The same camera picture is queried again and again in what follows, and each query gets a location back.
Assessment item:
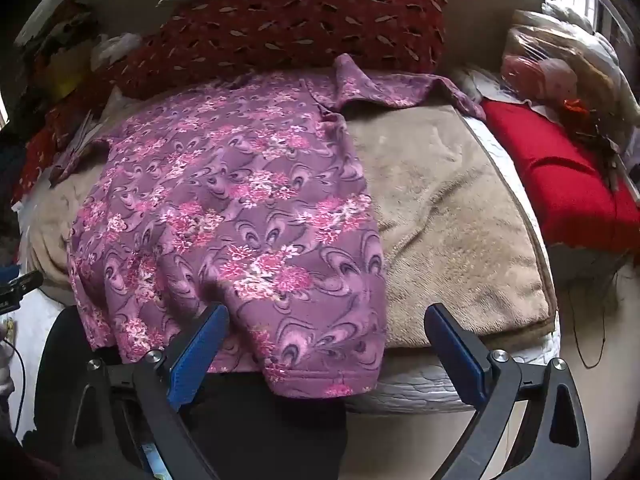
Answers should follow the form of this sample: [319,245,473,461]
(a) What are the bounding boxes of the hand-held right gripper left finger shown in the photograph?
[70,302,231,480]

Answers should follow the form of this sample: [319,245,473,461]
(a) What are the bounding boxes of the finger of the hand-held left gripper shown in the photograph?
[0,269,45,297]

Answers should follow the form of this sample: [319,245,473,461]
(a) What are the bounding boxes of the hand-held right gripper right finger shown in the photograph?
[424,302,593,480]

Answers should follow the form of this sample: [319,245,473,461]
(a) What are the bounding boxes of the purple floral garment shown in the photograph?
[49,54,487,400]

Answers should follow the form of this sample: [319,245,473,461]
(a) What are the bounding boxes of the pile of colourful clothes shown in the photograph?
[20,5,96,101]

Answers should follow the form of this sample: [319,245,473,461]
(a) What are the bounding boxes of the clear plastic bag of clothes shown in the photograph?
[500,10,626,121]

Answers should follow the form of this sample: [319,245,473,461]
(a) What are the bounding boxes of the white quilted mattress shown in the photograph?
[345,110,563,413]

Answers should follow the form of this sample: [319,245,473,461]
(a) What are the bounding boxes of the person's black pants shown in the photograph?
[35,305,348,480]

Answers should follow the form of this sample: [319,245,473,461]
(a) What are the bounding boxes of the beige fleece blanket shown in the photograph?
[22,105,558,351]

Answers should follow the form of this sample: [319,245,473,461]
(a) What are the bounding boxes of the red cloth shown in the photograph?
[480,100,640,253]

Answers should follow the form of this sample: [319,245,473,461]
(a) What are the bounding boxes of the white plastic bag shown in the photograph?
[90,32,143,71]

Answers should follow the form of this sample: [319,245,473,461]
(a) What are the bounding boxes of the orange and black object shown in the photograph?
[562,97,621,191]

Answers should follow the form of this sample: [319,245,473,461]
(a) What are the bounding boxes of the red patterned quilt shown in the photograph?
[11,0,448,206]

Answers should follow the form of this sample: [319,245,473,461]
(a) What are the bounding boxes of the thin black cable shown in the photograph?
[0,337,26,438]
[569,260,622,368]

